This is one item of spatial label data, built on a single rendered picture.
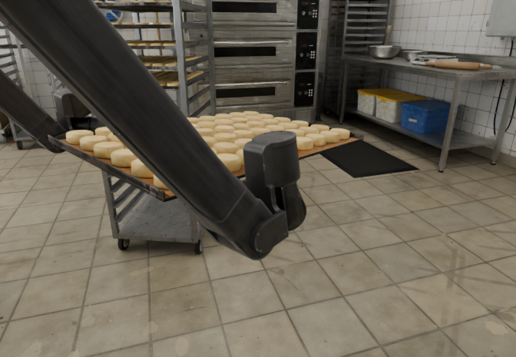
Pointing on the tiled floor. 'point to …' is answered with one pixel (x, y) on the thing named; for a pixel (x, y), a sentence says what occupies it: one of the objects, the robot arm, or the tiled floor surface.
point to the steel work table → (451, 137)
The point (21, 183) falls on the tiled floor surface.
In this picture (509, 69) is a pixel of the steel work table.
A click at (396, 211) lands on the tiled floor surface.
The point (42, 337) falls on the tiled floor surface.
